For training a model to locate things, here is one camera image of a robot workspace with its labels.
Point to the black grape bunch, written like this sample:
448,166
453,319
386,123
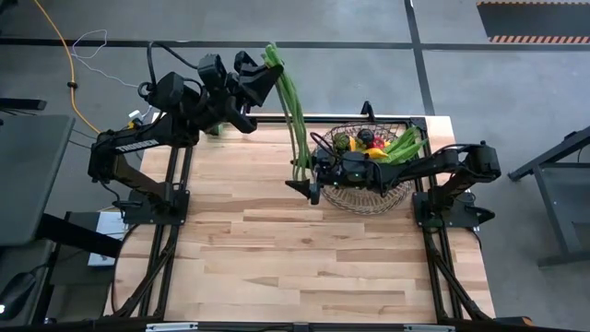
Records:
342,140

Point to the red bell pepper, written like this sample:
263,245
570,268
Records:
378,143

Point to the silver metal bracket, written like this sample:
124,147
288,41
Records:
428,328
173,327

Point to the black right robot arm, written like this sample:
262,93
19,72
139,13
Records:
428,163

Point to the grey desk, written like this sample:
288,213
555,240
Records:
27,175

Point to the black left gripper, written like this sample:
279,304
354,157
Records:
232,92

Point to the white box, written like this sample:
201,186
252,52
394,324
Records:
108,230

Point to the yellow banana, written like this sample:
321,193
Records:
375,153

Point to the black slanted beam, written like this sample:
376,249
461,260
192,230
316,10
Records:
78,235

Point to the black floor bar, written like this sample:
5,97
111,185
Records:
23,104

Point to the dark purple round fruit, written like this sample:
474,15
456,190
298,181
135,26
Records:
365,137

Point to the black computer mouse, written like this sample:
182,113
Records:
16,290

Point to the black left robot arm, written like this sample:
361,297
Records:
138,143

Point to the black desk frame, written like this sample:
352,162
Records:
553,184

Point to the small white charger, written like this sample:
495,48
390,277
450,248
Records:
135,114

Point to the long green bean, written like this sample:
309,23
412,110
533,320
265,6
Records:
301,138
298,138
295,138
306,138
291,138

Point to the hazard striped floor mat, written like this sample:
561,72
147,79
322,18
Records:
530,20

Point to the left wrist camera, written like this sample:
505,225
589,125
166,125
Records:
212,71

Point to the green leafy vegetable bunch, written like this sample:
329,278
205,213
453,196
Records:
401,146

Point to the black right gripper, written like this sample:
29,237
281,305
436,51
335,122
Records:
345,170

